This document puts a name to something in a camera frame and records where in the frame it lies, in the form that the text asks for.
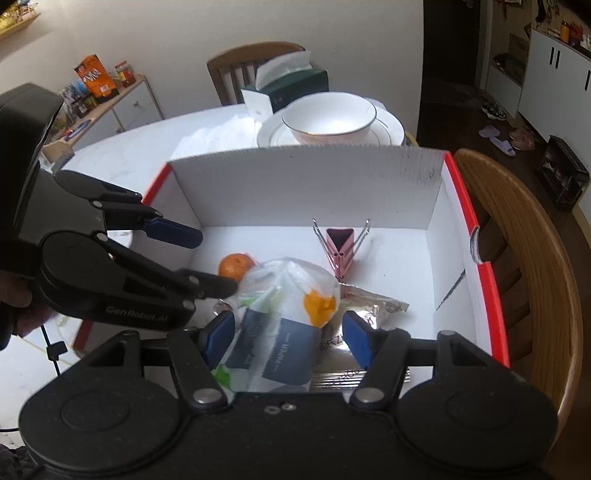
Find silver foil snack bag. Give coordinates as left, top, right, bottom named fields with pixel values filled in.
left=310, top=284, right=409, bottom=392

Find orange mandarin fruit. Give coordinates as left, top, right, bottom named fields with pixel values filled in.
left=218, top=253, right=256, bottom=283

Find tissue pack grey band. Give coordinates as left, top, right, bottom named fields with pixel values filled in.
left=214, top=257, right=341, bottom=393

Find pink binder clip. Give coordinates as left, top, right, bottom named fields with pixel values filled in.
left=311, top=218, right=370, bottom=281

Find person's left hand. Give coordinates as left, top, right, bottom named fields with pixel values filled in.
left=1, top=271, right=54, bottom=337

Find white sideboard cabinet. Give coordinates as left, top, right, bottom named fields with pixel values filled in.
left=60, top=74, right=164, bottom=151

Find orange snack bag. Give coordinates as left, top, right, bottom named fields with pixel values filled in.
left=74, top=55, right=119, bottom=104

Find red cardboard shoe box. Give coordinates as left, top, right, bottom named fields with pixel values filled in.
left=73, top=146, right=511, bottom=393

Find red jar on sideboard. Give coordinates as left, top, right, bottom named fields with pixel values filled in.
left=115, top=61, right=136, bottom=88

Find white paper napkins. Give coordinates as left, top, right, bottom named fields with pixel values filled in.
left=169, top=115, right=262, bottom=160

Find wooden chair far side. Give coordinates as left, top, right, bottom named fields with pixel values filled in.
left=206, top=41, right=304, bottom=106

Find wooden chair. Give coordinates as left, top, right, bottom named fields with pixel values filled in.
left=206, top=41, right=304, bottom=106
left=455, top=149, right=583, bottom=428

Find wooden chair right side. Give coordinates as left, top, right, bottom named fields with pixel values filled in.
left=455, top=149, right=583, bottom=428

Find green white tissue box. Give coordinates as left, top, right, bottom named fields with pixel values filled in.
left=240, top=50, right=329, bottom=122

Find white bowl black rim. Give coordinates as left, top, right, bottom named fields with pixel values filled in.
left=281, top=92, right=378, bottom=145

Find black floor heater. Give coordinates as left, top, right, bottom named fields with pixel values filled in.
left=537, top=135, right=590, bottom=211

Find white wall cabinets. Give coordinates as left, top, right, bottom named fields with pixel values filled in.
left=484, top=0, right=591, bottom=213

